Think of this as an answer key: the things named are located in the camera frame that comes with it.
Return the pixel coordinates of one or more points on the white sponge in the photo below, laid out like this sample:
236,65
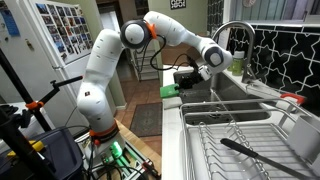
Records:
172,103

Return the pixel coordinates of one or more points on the chrome gooseneck faucet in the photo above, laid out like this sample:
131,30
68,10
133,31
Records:
248,50

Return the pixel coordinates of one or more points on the brown cardboard box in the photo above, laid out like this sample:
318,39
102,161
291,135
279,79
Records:
176,53

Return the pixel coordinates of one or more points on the red plastic scrubber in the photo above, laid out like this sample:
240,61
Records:
293,97

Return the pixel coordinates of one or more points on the black camera stand pole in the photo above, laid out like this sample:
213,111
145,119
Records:
20,146

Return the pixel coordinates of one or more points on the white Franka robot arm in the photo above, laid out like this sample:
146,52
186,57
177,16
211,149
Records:
100,66

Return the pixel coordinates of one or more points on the photo collage sheet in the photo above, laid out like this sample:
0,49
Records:
65,30

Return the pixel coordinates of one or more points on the kitchen window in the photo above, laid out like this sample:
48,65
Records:
276,10

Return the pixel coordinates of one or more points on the dark blue storage bin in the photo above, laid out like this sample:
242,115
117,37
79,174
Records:
63,153

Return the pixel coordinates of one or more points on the wooden robot platform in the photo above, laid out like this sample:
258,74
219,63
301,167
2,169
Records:
140,143

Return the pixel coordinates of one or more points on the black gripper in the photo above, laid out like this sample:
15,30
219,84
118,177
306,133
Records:
196,75

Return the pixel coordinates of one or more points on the tall green soap bottle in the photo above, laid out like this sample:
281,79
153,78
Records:
238,65

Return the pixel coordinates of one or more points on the blue paper note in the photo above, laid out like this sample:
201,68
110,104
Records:
10,23

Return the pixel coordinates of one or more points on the white cutlery holder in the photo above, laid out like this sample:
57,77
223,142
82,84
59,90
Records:
305,140

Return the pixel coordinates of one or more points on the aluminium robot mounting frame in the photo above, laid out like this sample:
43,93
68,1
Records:
126,163

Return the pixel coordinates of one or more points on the black clamp arm orange joints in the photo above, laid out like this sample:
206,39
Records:
63,83

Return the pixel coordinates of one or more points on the stainless steel sink basin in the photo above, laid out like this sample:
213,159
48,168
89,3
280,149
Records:
230,90

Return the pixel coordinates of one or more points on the black white patterned wall art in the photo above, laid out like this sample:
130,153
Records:
178,4

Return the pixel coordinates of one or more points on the white framed sign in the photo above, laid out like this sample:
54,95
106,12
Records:
222,40

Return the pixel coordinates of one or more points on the white refrigerator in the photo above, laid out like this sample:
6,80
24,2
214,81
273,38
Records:
36,66

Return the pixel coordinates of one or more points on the dark patterned door mat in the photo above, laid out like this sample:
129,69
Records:
146,119

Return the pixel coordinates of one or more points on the green sponge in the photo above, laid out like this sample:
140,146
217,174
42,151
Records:
168,90

